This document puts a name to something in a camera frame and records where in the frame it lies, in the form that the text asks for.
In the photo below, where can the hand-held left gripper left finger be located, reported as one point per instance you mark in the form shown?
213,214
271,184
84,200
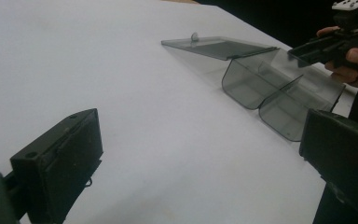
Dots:
59,165

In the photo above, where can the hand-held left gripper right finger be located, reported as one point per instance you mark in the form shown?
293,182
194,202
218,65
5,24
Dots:
341,155

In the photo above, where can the clear grey compartment box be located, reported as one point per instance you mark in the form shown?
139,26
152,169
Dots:
251,90

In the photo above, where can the white table cover sheet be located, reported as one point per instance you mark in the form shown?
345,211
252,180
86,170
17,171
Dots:
152,109

